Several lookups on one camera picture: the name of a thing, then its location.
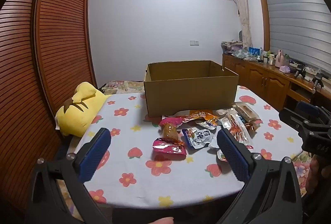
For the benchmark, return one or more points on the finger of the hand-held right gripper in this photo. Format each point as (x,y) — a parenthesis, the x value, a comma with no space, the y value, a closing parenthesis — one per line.
(292,119)
(307,108)

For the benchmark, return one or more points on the green patterned cloth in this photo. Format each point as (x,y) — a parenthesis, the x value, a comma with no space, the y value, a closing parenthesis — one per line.
(240,53)

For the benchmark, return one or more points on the white strawberry print bed sheet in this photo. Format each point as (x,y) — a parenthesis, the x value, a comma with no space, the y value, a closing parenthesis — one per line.
(129,136)

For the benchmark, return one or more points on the brown louvered wooden wardrobe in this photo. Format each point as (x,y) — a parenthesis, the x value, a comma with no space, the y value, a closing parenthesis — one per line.
(51,45)

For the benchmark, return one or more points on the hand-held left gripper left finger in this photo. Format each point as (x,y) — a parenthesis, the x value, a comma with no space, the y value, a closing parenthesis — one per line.
(95,155)

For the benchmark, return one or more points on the clear sesame candy packet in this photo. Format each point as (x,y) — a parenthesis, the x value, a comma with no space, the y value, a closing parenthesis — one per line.
(247,110)

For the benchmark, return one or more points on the brown cardboard box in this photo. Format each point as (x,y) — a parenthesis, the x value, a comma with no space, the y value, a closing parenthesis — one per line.
(191,89)

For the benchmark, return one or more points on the person's right hand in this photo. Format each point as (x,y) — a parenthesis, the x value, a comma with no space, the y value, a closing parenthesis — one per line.
(316,175)

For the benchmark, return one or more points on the blue candy wrapper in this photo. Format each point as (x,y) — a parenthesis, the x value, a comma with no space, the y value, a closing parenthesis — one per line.
(241,119)

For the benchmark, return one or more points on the yellow plush pillow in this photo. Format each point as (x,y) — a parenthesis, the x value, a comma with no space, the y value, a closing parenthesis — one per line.
(77,110)

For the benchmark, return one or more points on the pink packet with brown drumstick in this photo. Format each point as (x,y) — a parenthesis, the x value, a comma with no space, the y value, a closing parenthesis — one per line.
(169,132)

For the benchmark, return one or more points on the cream patterned curtain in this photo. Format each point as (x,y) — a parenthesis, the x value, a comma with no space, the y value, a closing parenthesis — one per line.
(243,7)

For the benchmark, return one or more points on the blue carton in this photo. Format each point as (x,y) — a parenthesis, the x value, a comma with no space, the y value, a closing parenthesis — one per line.
(254,51)

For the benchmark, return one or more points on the person's left hand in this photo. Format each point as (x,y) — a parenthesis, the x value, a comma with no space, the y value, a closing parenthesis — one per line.
(159,221)

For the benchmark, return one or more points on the pink bottle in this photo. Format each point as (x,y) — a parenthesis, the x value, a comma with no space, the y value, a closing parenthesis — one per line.
(279,59)

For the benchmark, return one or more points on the pile of folded cloths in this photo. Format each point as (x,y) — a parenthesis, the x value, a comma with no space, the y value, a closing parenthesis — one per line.
(230,46)

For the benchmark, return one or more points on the white wall switch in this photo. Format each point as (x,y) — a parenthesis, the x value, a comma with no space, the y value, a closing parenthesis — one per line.
(194,42)

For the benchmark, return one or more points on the silver and orange snack packet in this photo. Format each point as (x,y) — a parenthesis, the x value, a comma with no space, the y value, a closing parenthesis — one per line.
(209,123)

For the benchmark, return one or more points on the wooden window frame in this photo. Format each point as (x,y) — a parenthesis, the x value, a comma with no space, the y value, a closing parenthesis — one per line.
(261,7)

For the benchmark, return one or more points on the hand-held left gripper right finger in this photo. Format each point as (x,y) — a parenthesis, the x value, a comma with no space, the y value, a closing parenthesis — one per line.
(234,158)

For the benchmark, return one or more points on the blue and white snack packet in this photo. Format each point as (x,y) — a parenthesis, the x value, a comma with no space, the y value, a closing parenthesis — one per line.
(197,138)

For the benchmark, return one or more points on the small desk fan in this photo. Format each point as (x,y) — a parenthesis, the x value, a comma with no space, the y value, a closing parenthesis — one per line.
(240,36)

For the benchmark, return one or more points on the long wooden cabinet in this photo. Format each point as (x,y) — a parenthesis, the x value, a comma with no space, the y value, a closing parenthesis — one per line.
(269,82)

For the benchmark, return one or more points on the clear packet with red snack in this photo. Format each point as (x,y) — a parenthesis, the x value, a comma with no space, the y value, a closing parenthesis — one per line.
(236,132)

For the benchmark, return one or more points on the pink foil snack packet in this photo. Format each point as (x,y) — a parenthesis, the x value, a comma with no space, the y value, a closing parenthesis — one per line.
(169,149)

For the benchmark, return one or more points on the grey window blind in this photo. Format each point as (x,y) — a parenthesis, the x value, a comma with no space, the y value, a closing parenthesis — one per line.
(292,20)

